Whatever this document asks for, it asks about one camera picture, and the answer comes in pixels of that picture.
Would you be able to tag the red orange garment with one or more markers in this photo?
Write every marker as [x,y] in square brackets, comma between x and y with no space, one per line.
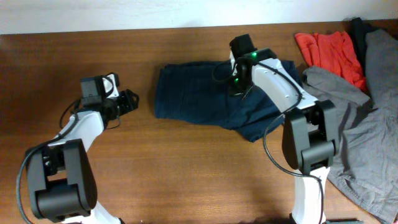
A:
[333,52]

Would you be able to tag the navy blue shorts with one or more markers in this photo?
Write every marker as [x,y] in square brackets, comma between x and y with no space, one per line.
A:
[187,92]

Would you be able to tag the grey shorts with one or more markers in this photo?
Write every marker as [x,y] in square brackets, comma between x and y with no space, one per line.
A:
[365,169]

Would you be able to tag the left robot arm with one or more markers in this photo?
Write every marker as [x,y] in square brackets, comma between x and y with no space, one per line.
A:
[61,184]

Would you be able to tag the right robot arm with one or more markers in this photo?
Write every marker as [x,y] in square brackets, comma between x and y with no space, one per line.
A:
[310,135]

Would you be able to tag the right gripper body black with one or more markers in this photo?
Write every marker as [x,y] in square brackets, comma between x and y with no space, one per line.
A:
[239,84]

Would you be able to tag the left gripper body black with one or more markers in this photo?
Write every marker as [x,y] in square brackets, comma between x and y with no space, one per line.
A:
[124,102]

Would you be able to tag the black garment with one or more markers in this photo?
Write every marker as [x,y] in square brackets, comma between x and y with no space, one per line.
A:
[357,32]

